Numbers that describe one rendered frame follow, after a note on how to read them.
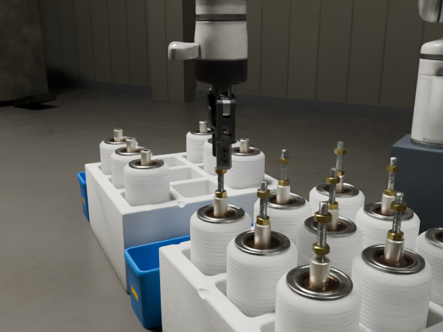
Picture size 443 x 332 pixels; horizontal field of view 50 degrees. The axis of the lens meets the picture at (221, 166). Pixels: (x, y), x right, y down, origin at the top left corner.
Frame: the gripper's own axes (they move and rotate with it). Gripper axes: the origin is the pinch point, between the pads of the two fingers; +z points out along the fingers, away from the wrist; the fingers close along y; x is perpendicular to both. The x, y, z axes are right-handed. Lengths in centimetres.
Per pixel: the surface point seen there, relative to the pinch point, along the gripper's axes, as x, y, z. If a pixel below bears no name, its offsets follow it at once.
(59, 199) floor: 44, 78, 35
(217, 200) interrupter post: 0.8, -1.1, 7.0
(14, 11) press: 111, 279, -26
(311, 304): -7.0, -25.9, 9.7
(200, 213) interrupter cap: 3.3, -0.3, 9.4
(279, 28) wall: -62, 245, -14
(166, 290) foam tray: 9.1, 0.9, 23.2
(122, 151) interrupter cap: 19.1, 40.2, 9.8
